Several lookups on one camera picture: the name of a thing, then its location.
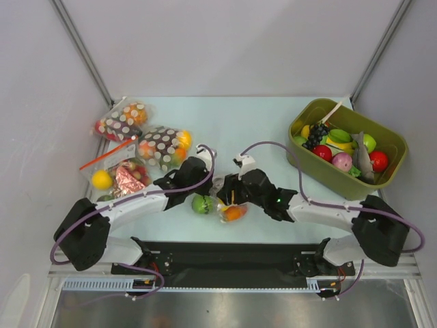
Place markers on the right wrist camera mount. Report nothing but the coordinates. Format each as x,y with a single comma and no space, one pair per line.
246,163

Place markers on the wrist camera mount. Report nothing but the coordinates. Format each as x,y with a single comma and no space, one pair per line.
206,154
246,163

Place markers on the yellow banana in bin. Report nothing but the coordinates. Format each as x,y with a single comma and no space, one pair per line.
305,132

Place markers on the green apple in bin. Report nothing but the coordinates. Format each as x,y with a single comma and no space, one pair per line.
369,142

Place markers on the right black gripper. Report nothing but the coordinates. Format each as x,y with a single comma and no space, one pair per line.
229,190

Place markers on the clear zip top bag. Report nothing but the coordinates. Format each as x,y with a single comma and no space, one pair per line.
220,204

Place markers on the white cable duct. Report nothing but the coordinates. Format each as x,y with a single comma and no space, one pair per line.
146,284

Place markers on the orange fake fruit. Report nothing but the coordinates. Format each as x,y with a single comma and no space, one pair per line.
233,213

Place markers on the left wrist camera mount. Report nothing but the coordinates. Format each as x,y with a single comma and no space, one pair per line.
206,154

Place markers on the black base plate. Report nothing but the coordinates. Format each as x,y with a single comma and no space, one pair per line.
240,262

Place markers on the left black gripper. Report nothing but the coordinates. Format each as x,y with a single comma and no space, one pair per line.
204,190

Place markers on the grey fake fish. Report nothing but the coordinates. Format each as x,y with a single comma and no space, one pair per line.
361,159

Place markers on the pink onion in bin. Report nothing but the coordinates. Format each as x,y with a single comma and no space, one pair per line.
342,161

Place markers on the polka dot bag far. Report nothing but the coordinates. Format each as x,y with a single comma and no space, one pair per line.
124,121

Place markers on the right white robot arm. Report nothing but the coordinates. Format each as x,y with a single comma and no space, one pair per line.
369,235

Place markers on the yellow lemon in bag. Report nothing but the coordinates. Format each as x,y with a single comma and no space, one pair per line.
101,180

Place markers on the red apple in bin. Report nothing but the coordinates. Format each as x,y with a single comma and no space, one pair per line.
379,161

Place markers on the green fake apple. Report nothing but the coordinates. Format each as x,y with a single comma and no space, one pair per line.
202,204

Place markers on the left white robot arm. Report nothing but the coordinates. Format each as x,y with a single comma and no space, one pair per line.
85,236

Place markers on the red tomato in bin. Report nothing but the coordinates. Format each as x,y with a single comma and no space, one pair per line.
324,152

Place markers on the olive green plastic bin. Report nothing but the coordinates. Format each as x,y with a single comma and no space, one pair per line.
343,184

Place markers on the polka dot bag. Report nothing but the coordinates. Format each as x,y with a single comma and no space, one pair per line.
164,147
124,121

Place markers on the polka dot bag near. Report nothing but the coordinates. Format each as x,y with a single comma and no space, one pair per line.
164,147

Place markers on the green starfruit in bin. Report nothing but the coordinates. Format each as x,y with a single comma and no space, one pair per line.
339,136

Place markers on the orange zip clear bag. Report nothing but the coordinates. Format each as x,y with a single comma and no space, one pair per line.
126,168

